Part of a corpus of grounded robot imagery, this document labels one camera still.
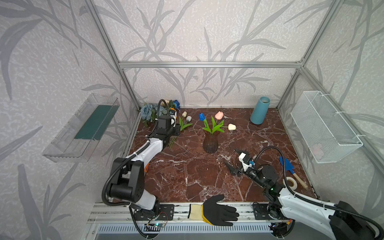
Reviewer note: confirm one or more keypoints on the teal ceramic vase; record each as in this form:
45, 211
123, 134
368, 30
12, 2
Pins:
260, 111

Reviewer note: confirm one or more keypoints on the black work glove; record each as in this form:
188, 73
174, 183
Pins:
213, 213

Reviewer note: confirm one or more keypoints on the pink glass vase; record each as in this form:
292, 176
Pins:
211, 143

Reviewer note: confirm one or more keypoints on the cream tulip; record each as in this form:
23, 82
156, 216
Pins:
230, 127

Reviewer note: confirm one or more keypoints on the clear acrylic shelf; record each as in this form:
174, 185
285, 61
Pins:
79, 138

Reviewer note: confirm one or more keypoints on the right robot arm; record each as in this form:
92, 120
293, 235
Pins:
337, 221

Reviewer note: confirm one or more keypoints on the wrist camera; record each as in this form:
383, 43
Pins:
246, 161
173, 114

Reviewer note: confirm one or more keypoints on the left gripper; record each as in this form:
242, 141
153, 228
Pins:
169, 117

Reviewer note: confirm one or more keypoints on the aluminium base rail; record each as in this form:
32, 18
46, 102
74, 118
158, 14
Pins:
178, 213

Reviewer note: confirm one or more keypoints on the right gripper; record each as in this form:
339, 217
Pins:
238, 168

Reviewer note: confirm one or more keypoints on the white wire basket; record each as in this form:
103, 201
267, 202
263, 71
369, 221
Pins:
326, 132

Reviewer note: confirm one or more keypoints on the pink tulip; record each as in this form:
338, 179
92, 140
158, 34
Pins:
217, 123

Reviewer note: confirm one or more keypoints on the white tape roll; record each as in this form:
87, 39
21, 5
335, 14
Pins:
291, 182

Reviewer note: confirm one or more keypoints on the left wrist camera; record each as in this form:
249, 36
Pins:
173, 114

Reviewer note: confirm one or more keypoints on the blue tulip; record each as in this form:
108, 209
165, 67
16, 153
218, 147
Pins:
204, 120

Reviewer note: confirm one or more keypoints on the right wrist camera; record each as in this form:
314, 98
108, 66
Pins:
246, 161

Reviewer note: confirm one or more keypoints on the dusty blue rose bunch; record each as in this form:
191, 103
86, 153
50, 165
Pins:
149, 112

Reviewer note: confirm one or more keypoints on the blue hand trowel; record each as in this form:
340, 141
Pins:
290, 168

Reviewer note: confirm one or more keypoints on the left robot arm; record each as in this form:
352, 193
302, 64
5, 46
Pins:
126, 183

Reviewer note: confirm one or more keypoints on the small circuit board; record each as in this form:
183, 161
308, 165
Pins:
155, 227

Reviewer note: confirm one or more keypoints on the pale white tulip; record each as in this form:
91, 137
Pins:
189, 118

